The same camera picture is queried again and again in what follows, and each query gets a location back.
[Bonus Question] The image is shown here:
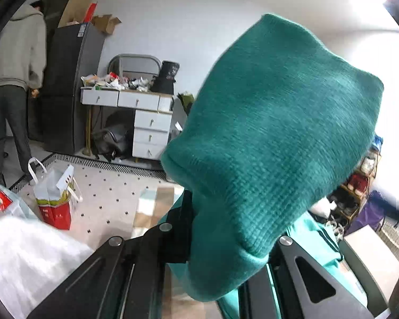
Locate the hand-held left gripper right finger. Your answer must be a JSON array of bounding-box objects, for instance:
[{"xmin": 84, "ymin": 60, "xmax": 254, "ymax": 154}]
[{"xmin": 239, "ymin": 235, "xmax": 376, "ymax": 319}]

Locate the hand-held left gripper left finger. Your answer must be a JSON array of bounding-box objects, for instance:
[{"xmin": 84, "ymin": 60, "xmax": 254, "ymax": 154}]
[{"xmin": 27, "ymin": 189, "xmax": 195, "ymax": 319}]

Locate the teal knit sweater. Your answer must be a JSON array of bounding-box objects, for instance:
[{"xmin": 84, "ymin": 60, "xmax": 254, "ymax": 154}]
[{"xmin": 158, "ymin": 13, "xmax": 384, "ymax": 319}]

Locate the checked blanket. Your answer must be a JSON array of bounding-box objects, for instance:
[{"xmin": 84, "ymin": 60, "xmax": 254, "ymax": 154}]
[{"xmin": 133, "ymin": 184, "xmax": 223, "ymax": 319}]

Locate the white dotted floor mat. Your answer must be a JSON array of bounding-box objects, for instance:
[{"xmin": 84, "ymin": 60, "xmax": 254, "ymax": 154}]
[{"xmin": 8, "ymin": 153, "xmax": 173, "ymax": 250}]

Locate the grey cushion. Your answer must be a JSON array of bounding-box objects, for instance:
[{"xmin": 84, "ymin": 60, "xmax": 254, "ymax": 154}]
[{"xmin": 339, "ymin": 226, "xmax": 399, "ymax": 316}]

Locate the black bag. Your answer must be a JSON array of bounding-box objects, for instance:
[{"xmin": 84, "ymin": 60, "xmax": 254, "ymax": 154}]
[{"xmin": 91, "ymin": 111, "xmax": 135, "ymax": 162}]

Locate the purple bag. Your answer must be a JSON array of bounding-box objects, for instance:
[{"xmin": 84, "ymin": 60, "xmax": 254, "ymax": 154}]
[{"xmin": 347, "ymin": 191, "xmax": 385, "ymax": 236}]

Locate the red white shopping bag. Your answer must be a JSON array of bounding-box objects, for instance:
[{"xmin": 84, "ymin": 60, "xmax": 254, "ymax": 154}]
[{"xmin": 28, "ymin": 158, "xmax": 84, "ymax": 230}]

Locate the wicker basket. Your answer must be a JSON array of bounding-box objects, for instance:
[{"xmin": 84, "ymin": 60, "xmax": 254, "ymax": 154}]
[{"xmin": 381, "ymin": 221, "xmax": 399, "ymax": 263}]

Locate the wooden shoe rack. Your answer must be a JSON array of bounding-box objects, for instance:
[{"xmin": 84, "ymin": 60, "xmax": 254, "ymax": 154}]
[{"xmin": 329, "ymin": 133, "xmax": 384, "ymax": 230}]

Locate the green plant bouquet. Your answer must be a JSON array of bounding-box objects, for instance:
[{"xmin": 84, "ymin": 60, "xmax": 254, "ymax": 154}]
[{"xmin": 177, "ymin": 91, "xmax": 195, "ymax": 117}]

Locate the white drawer desk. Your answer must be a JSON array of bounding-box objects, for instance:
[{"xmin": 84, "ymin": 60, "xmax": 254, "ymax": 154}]
[{"xmin": 80, "ymin": 86, "xmax": 174, "ymax": 160}]

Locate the large white plastic bag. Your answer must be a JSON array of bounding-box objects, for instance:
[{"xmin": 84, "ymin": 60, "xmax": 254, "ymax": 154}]
[{"xmin": 0, "ymin": 214, "xmax": 95, "ymax": 319}]

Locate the pile of desk clutter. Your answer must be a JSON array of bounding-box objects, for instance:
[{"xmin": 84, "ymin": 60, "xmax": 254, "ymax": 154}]
[{"xmin": 81, "ymin": 72, "xmax": 153, "ymax": 92}]

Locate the dark grey refrigerator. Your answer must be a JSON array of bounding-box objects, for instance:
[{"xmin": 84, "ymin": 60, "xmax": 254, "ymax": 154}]
[{"xmin": 40, "ymin": 23, "xmax": 106, "ymax": 155}]

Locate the open cardboard box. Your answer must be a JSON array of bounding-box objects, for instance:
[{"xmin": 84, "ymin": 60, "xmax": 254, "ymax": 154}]
[{"xmin": 91, "ymin": 14, "xmax": 122, "ymax": 35}]

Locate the flat cardboard sheet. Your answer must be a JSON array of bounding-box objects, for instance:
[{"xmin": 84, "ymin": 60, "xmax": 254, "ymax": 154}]
[{"xmin": 58, "ymin": 0, "xmax": 98, "ymax": 27}]

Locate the grey arched metal frame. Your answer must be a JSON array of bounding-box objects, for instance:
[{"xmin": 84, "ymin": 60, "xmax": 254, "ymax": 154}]
[{"xmin": 107, "ymin": 54, "xmax": 162, "ymax": 89}]

